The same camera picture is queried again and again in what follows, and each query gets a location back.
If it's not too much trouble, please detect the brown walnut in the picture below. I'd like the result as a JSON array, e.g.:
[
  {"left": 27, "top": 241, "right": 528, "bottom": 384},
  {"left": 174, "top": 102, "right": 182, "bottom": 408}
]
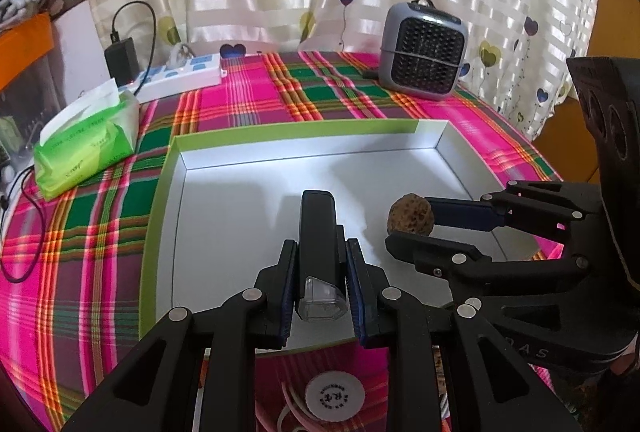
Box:
[{"left": 386, "top": 194, "right": 435, "bottom": 236}]

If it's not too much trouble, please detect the plaid pink green tablecloth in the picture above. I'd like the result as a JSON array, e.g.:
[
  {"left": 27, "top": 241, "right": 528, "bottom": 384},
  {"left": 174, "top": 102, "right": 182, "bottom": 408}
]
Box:
[{"left": 1, "top": 52, "right": 556, "bottom": 431}]

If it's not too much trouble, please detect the white round cap disc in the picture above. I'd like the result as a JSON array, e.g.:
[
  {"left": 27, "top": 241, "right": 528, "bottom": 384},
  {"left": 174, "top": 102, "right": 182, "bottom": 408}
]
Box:
[{"left": 305, "top": 370, "right": 366, "bottom": 423}]

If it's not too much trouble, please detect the green and white shallow box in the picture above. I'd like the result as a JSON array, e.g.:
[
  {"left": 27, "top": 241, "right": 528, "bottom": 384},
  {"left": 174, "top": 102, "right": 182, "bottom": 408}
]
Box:
[{"left": 139, "top": 120, "right": 503, "bottom": 332}]

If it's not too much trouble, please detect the grey portable fan heater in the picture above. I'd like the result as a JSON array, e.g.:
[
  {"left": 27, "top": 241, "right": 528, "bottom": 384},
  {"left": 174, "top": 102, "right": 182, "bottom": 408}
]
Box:
[{"left": 378, "top": 0, "right": 468, "bottom": 100}]

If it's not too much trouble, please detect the green tissue pack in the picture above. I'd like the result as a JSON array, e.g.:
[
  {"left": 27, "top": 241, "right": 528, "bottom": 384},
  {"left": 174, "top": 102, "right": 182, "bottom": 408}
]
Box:
[{"left": 34, "top": 79, "right": 140, "bottom": 201}]

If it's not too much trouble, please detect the white power strip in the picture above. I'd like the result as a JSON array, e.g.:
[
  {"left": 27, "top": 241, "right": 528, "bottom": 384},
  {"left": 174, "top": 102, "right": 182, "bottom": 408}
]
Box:
[{"left": 118, "top": 43, "right": 227, "bottom": 104}]

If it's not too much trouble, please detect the orange plastic tray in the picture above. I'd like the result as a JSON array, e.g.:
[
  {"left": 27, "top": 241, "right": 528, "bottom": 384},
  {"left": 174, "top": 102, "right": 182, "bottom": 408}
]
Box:
[{"left": 0, "top": 13, "right": 54, "bottom": 90}]

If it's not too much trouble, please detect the black power adapter with cable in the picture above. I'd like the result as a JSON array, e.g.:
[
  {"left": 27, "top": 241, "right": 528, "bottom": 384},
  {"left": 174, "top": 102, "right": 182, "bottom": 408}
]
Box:
[{"left": 104, "top": 0, "right": 157, "bottom": 96}]

